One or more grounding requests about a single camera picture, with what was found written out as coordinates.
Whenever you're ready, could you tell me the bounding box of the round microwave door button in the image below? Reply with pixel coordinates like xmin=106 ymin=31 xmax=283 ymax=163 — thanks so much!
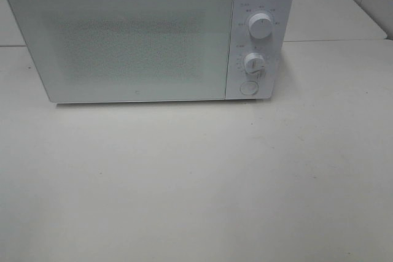
xmin=240 ymin=81 xmax=259 ymax=96

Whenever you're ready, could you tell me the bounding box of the white microwave knob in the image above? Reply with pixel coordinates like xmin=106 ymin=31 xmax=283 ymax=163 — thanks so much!
xmin=247 ymin=12 xmax=273 ymax=39
xmin=244 ymin=53 xmax=266 ymax=75

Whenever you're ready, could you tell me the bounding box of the white microwave door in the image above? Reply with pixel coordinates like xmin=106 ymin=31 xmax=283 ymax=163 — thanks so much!
xmin=8 ymin=0 xmax=232 ymax=103

